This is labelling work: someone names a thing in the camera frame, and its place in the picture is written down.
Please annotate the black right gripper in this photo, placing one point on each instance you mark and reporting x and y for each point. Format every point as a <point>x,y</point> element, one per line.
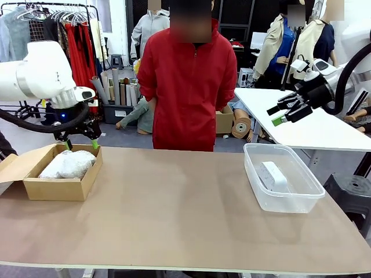
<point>319,92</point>

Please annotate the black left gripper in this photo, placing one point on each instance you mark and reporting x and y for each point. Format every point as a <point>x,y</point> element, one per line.
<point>62,118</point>

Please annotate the bubble clock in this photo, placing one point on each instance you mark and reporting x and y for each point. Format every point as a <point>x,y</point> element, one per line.
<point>82,159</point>
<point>50,172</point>

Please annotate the white unwrapped clock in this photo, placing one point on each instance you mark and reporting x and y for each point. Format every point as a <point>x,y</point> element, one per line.
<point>278,179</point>

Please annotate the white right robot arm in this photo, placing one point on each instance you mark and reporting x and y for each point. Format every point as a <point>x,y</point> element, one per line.
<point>329,75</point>

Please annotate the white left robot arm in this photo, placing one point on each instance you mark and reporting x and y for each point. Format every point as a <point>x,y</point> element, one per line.
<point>43,72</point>

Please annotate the person's right forearm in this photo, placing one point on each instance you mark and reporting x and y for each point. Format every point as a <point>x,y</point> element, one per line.
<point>152,105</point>

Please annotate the white metal bar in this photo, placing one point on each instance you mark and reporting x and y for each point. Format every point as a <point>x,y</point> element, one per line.
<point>101,134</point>

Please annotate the white side table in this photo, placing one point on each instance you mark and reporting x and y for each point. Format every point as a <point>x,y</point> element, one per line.
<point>319,136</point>

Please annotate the black storage bin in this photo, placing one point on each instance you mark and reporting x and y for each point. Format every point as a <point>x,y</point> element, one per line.
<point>111,114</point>

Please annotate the grey leaning paper roll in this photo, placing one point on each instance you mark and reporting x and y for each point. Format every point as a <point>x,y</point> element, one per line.
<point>100,91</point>

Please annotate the brown cardboard spool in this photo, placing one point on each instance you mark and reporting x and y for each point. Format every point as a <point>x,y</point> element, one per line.
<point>243,127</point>

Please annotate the child mannequin in grey clothes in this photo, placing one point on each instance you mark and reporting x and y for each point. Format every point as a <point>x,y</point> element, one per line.
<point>130,117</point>

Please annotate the open brown cardboard box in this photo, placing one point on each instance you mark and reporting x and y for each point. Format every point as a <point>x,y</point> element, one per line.
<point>58,189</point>

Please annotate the beige paper roll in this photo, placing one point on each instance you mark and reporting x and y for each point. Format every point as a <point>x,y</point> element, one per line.
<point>105,84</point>

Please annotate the brown paper roll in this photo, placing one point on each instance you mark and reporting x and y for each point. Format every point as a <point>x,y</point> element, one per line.
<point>122,95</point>

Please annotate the black stand pole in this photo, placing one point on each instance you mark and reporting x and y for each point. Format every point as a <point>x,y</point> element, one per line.
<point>294,49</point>

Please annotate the skin-coloured mannequin parts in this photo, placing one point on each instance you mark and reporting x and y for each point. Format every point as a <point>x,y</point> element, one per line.
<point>352,118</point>

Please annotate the grey upright paper roll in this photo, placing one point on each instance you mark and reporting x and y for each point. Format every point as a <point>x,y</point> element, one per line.
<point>116,87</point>

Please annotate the white paper roll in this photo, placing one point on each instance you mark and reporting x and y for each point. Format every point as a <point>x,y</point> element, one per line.
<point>133,97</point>
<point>128,95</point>

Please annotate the white slatted panel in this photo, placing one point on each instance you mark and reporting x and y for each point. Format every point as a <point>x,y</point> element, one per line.
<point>359,101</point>

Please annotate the mannequin in beige coat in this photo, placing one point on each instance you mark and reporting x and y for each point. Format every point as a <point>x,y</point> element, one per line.
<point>272,43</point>

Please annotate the small brown cardboard box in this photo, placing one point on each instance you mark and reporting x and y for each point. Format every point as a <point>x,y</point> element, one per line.
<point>224,121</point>

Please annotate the mannequin in beige vest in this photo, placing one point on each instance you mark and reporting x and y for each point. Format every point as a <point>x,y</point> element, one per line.
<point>324,40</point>

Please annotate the black cloth object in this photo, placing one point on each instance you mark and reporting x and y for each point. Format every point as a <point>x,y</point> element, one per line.
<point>5,147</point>

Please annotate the red dress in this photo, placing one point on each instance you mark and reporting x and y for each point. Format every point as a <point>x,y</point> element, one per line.
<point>84,58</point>

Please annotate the grey step stool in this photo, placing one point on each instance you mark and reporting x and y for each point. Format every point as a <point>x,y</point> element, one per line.
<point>116,60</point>

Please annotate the yellow bag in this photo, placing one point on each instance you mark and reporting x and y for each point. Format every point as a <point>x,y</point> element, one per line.
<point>136,68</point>

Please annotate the black metal stand leg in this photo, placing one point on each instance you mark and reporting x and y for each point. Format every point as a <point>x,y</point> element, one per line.
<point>365,165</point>

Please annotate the clear plastic container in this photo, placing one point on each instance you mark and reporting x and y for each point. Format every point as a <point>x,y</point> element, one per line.
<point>290,202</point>

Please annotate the cream garment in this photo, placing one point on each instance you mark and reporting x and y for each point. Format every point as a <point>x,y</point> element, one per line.
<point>97,37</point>

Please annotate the black plastic stool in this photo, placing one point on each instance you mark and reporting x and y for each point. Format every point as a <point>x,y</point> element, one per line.
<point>353,197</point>

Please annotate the person in red jacket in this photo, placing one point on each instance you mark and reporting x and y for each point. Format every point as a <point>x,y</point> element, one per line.
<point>185,95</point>

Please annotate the black garment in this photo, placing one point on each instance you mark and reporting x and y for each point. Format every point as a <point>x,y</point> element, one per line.
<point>52,29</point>

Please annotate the checkered garment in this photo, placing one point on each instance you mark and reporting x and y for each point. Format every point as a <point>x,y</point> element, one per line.
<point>36,30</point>

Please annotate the grey garment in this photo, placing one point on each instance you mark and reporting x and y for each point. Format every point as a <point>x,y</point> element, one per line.
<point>17,34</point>

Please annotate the mannequin in grey hoodie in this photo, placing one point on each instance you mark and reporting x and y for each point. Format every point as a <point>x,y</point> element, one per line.
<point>150,29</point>

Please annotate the white table leg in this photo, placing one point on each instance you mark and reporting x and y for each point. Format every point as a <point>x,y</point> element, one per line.
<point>89,274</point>

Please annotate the black clothes rack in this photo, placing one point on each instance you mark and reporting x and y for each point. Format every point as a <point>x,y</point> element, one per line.
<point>43,3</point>

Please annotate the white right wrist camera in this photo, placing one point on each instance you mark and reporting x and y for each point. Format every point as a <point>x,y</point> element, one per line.
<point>298,65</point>

